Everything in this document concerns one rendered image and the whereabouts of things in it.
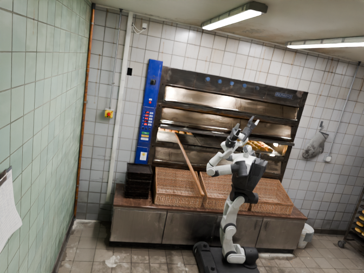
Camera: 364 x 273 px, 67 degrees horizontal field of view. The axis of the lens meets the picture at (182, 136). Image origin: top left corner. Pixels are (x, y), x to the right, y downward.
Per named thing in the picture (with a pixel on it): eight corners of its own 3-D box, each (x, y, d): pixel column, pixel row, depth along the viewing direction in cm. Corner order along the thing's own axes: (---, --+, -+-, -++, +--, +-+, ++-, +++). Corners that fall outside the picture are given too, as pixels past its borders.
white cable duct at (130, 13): (105, 200, 355) (128, 11, 296) (109, 201, 356) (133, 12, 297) (105, 201, 354) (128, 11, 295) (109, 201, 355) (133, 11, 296)
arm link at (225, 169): (209, 173, 269) (232, 169, 263) (208, 180, 257) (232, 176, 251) (206, 162, 265) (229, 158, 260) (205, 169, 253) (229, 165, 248)
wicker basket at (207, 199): (195, 189, 370) (199, 170, 363) (233, 192, 383) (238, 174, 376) (204, 209, 324) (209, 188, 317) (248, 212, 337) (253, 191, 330)
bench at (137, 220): (111, 221, 365) (116, 181, 350) (274, 231, 416) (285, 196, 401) (107, 249, 312) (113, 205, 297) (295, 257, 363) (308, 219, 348)
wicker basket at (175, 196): (151, 185, 358) (155, 166, 351) (193, 189, 369) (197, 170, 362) (153, 205, 312) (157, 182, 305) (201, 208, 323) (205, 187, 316)
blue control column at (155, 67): (128, 167, 548) (143, 56, 493) (136, 167, 552) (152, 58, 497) (125, 223, 366) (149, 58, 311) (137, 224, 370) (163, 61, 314)
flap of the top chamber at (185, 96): (163, 100, 330) (165, 84, 331) (295, 120, 367) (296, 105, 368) (163, 100, 326) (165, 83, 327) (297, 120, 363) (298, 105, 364)
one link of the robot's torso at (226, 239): (233, 251, 314) (231, 215, 300) (239, 264, 295) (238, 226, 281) (220, 253, 312) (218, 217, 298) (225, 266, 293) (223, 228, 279)
